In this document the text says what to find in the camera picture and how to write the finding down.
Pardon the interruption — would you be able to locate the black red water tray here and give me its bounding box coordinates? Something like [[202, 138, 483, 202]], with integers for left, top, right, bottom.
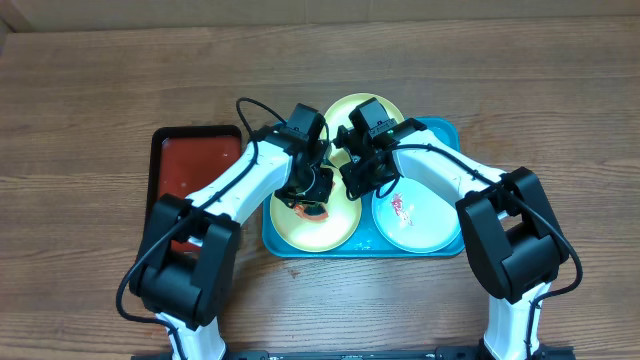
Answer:
[[144, 124, 244, 254]]

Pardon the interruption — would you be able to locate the teal plastic tray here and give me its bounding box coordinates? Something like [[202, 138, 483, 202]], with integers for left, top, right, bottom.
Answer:
[[261, 116, 467, 260]]

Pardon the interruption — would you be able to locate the light blue plate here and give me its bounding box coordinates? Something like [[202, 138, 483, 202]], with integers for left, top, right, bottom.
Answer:
[[371, 178, 461, 254]]

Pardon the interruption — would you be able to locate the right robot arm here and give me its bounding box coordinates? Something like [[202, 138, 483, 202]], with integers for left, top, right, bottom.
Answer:
[[333, 98, 576, 359]]

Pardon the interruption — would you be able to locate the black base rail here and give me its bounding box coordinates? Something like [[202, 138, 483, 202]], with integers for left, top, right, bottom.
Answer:
[[130, 345, 576, 360]]

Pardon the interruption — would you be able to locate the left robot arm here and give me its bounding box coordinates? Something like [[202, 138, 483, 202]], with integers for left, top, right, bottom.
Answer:
[[116, 104, 333, 359]]

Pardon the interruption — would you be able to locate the green plate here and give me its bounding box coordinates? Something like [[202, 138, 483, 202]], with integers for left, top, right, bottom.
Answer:
[[268, 184, 362, 253], [324, 93, 405, 168]]

